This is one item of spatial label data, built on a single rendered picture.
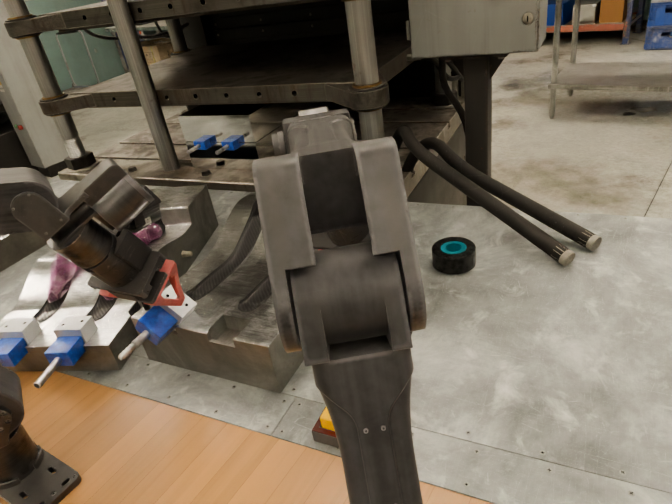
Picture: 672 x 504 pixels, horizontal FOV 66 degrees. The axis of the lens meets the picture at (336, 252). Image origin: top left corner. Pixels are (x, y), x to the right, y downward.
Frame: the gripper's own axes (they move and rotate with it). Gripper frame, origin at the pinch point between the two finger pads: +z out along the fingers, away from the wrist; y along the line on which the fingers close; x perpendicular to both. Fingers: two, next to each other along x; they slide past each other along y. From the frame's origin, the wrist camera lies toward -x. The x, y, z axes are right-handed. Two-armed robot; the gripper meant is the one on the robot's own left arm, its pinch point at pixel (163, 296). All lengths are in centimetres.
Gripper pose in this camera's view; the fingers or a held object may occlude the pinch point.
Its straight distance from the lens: 82.8
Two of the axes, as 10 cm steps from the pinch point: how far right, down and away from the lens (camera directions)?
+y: -9.0, -1.0, 4.3
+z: 3.3, 4.8, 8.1
